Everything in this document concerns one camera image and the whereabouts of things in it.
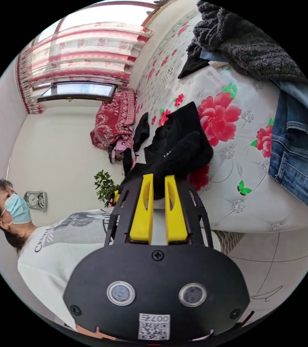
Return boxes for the black long sleeve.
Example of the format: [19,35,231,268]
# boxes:
[118,101,214,201]

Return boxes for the red striped floral curtain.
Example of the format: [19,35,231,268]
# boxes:
[16,21,155,115]

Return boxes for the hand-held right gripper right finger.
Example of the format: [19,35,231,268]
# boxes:
[165,175,189,243]

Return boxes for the person's body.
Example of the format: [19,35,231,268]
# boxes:
[0,178,122,332]

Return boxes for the window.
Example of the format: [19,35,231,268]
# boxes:
[36,81,117,103]

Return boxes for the bed with floral sheet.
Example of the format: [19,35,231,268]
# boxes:
[121,5,308,234]

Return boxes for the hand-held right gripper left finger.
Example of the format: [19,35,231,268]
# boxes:
[129,173,154,243]

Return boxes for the red patterned rolled blanket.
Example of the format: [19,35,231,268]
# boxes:
[90,89,137,150]

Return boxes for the green potted plant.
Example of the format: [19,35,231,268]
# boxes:
[94,170,120,209]

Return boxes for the person's right hand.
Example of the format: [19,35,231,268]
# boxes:
[75,324,116,341]

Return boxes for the silver clock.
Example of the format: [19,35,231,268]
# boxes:
[23,190,48,212]

